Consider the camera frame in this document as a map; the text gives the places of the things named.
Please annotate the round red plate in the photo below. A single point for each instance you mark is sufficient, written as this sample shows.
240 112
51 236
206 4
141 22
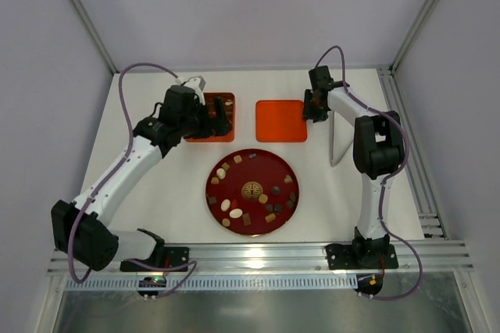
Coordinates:
245 182

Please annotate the aluminium mounting rail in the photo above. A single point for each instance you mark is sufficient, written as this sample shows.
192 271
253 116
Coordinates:
435 256

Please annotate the orange box lid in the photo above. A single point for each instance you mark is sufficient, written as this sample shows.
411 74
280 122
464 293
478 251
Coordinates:
280 121

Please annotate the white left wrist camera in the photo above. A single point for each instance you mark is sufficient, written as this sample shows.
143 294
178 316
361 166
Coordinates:
195 83

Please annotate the metal tongs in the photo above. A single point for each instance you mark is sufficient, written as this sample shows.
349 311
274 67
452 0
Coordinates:
341 138

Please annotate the dark striped square chocolate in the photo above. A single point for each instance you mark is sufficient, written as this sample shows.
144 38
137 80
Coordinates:
277 208

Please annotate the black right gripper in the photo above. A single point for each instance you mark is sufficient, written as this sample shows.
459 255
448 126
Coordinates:
313 104

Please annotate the white oval chocolate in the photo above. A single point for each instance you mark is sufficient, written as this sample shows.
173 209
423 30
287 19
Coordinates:
235 213

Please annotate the brown rectangular chocolate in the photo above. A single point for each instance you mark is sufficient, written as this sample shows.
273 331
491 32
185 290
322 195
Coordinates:
246 219

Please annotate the tan bar chocolate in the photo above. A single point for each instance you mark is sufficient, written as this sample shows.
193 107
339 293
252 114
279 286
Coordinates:
270 217

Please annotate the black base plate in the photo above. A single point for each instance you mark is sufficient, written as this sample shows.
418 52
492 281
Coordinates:
177 256
348 257

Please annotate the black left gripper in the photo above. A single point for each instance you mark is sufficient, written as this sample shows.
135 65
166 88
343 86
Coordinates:
211 123

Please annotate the cream round chocolate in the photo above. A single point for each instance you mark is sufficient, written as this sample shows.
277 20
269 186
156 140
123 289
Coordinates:
221 173

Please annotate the orange compartment chocolate box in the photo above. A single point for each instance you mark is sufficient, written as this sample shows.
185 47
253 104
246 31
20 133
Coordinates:
231 116

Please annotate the grey perforated cable tray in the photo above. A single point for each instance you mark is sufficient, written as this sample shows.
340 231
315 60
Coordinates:
229 282

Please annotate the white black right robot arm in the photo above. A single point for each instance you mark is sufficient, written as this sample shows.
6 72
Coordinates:
378 151

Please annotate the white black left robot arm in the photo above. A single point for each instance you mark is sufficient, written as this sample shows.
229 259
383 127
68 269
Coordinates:
81 227

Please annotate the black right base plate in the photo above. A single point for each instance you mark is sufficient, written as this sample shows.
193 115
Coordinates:
348 257

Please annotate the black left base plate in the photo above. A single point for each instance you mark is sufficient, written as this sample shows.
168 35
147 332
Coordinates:
177 256

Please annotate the dark flower chocolate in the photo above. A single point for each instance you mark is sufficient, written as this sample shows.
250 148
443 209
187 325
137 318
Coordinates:
276 191

